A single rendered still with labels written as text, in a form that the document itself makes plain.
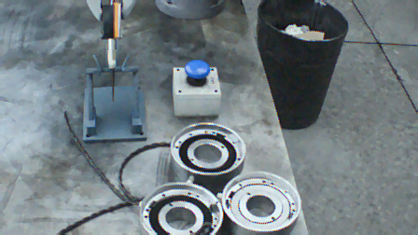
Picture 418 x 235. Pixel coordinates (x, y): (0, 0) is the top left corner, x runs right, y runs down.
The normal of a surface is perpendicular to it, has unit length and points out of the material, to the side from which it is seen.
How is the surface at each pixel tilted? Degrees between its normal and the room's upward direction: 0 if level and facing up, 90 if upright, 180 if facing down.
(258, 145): 0
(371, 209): 0
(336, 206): 0
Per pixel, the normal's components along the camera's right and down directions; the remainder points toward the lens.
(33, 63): 0.07, -0.75
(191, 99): 0.09, 0.66
